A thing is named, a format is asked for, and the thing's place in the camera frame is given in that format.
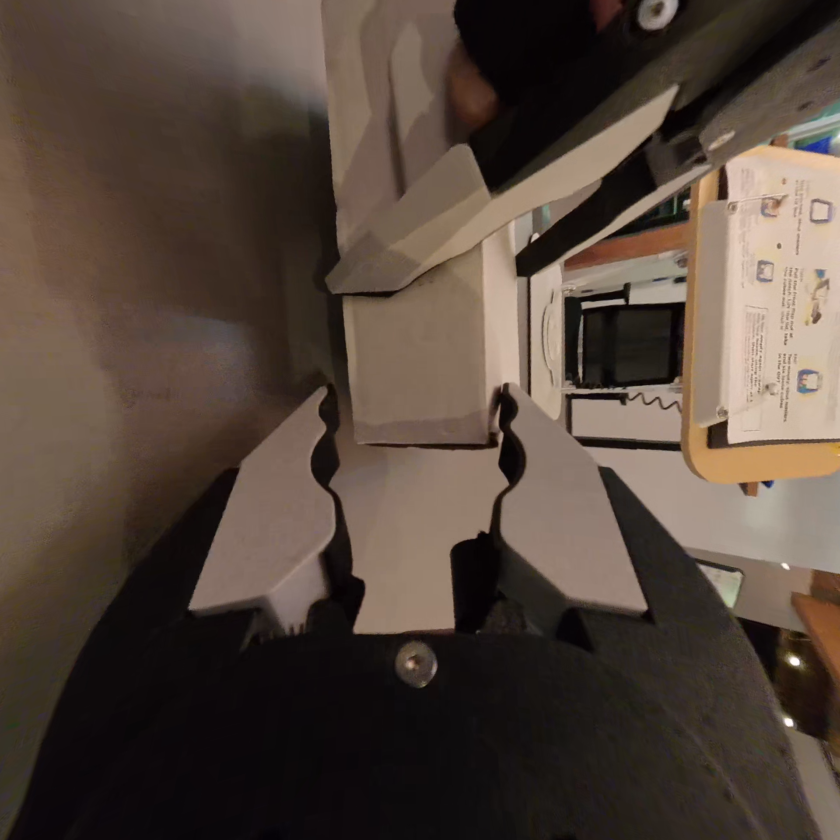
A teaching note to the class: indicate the wooden document board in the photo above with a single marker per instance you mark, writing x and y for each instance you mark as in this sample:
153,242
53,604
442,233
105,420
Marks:
705,453

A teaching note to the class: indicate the person's left hand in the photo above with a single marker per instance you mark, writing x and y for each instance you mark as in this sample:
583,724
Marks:
472,92

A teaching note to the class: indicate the white sheet holder plate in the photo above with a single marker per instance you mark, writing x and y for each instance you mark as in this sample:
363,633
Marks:
712,315

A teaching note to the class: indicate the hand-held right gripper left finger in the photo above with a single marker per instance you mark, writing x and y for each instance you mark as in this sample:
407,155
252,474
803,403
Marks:
269,525

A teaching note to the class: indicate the framed wall sign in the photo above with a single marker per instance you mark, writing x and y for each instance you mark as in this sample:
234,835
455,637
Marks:
720,583

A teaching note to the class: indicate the wooden shelf board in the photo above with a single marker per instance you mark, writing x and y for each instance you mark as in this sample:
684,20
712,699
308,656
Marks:
623,246

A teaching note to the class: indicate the white cardboard box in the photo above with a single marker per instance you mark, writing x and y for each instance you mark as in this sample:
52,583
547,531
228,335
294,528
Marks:
420,354

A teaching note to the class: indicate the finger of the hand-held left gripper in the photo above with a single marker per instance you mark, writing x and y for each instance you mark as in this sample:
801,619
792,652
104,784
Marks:
446,223
590,223

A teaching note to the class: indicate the printed instruction sheet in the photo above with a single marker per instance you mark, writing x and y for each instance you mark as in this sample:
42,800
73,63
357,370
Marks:
787,295

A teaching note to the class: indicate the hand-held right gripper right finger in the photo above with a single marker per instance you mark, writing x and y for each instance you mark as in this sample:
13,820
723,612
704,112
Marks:
564,525

